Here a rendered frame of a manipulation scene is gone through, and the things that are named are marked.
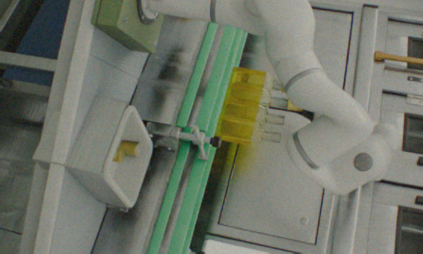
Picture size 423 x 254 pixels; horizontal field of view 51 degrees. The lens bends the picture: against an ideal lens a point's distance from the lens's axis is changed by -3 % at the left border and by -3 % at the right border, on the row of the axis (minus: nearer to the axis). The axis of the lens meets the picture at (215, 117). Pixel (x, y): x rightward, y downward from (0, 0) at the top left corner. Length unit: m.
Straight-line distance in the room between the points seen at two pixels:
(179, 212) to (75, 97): 0.41
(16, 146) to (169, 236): 0.71
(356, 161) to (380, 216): 0.49
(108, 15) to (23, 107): 0.84
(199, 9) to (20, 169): 0.88
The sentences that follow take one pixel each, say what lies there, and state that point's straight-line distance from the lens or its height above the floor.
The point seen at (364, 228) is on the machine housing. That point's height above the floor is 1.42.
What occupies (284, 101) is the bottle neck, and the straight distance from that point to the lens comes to 1.32.
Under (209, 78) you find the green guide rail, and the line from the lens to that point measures 1.23.
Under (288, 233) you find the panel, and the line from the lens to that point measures 1.32.
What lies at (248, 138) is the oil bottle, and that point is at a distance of 1.25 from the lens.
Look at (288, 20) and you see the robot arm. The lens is 0.84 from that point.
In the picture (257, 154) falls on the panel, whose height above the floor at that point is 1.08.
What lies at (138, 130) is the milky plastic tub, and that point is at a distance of 1.08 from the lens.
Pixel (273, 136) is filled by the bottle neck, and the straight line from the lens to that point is 1.26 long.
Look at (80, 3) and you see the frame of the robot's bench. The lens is 1.07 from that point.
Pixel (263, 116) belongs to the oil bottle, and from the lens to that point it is 1.28.
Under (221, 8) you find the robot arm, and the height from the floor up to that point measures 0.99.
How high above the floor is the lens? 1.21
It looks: 11 degrees down
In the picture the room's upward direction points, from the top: 100 degrees clockwise
